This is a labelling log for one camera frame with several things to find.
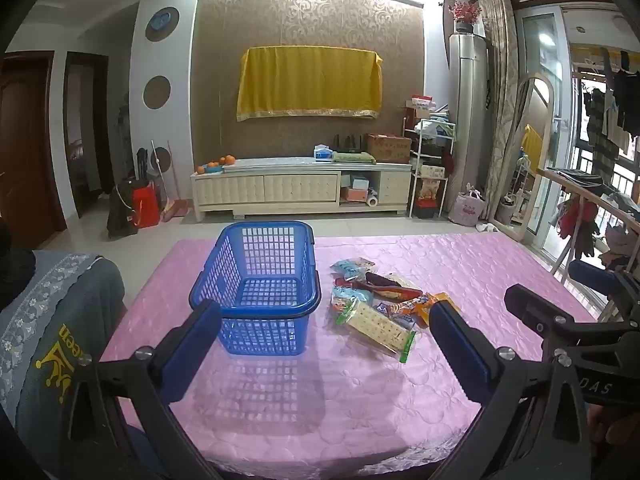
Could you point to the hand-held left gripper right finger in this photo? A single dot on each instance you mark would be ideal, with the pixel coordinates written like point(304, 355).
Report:
point(457, 347)

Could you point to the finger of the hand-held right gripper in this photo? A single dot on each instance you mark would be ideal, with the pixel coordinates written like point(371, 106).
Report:
point(537, 310)
point(595, 275)

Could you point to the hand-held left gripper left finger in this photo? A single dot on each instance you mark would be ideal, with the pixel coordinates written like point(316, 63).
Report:
point(192, 347)

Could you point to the orange snack packet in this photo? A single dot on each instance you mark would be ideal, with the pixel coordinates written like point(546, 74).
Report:
point(430, 305)

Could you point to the cracker packet with green ends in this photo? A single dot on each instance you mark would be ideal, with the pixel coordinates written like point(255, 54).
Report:
point(375, 325)

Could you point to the blue plastic basket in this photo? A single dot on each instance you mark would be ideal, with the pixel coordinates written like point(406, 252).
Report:
point(265, 290)

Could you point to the dark red snack packet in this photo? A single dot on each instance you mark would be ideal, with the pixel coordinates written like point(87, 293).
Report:
point(382, 287)

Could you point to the light blue cartoon snack packet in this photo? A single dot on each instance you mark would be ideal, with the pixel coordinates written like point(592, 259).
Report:
point(347, 297)
point(352, 267)

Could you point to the person's right hand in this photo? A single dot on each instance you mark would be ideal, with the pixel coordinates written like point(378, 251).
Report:
point(622, 425)

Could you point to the red garment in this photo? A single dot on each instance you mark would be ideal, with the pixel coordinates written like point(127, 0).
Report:
point(575, 225)

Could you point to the white slippers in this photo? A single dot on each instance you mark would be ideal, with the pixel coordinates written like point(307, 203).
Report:
point(487, 227)

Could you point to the pink quilted tablecloth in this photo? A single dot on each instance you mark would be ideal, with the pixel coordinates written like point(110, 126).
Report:
point(360, 400)

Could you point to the arched standing mirror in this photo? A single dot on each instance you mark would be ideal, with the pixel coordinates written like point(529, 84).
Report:
point(530, 170)

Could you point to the pink shopping bag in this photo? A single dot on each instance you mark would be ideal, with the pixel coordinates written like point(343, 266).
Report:
point(466, 207)

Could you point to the grey embroidered chair cover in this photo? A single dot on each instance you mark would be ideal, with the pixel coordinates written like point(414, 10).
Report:
point(55, 340)

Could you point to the pink broom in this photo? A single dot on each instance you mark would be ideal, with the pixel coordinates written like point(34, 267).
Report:
point(174, 207)

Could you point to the red box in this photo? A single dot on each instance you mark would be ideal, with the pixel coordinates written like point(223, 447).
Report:
point(425, 208)

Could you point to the red paper bag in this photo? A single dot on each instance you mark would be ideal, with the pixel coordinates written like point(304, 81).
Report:
point(145, 207)

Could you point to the black bag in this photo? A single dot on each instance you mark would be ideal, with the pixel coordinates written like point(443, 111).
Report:
point(120, 215)

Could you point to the yellow snack bag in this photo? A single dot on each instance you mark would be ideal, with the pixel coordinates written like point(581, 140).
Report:
point(429, 189)

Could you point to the hanging clothes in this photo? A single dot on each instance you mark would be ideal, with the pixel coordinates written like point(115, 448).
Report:
point(612, 110)

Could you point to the white paper roll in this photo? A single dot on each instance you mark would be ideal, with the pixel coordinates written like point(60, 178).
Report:
point(372, 201)

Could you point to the glass sliding door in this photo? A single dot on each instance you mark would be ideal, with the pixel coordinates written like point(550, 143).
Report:
point(545, 110)

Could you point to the white carton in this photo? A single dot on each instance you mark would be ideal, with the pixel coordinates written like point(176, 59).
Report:
point(433, 170)

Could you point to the white television cabinet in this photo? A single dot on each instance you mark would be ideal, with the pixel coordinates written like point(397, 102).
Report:
point(280, 187)

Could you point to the orange box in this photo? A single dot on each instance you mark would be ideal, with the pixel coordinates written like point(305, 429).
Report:
point(356, 195)

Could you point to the patterned beige curtain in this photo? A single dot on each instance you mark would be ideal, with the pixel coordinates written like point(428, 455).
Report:
point(502, 110)

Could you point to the white metal shelf rack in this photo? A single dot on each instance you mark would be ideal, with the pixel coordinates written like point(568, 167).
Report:
point(433, 150)

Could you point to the pale blue box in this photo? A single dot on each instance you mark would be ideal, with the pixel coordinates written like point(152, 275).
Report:
point(360, 182)

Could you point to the black clothing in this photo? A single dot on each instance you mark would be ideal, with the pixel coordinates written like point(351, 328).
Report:
point(12, 270)

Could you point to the silver standing air conditioner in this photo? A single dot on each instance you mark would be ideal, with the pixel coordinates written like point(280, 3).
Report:
point(467, 110)

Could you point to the brown cardboard box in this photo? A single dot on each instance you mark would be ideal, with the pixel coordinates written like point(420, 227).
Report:
point(389, 148)

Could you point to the green folded cloth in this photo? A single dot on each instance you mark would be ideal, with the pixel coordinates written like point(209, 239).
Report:
point(354, 158)

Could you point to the black router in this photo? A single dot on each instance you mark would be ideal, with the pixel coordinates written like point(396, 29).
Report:
point(350, 145)

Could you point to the blue tissue box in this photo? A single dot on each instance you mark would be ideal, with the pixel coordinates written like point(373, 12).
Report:
point(323, 153)

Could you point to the red and white boxes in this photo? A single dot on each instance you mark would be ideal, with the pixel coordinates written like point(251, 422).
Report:
point(420, 106)

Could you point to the brown wooden door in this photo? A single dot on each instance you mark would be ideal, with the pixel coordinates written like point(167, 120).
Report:
point(27, 150)

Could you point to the yellow cloth cover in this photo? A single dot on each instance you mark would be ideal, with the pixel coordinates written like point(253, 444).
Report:
point(307, 82)

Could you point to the vase with red flowers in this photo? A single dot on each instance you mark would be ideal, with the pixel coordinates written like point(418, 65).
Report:
point(465, 15)

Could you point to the wooden drying rail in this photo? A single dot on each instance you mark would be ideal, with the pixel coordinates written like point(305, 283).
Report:
point(590, 195)

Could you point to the dark doorway frame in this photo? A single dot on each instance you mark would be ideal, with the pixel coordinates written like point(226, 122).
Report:
point(100, 125)

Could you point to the round wall niche blue plate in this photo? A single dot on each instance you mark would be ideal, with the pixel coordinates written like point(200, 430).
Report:
point(161, 23)

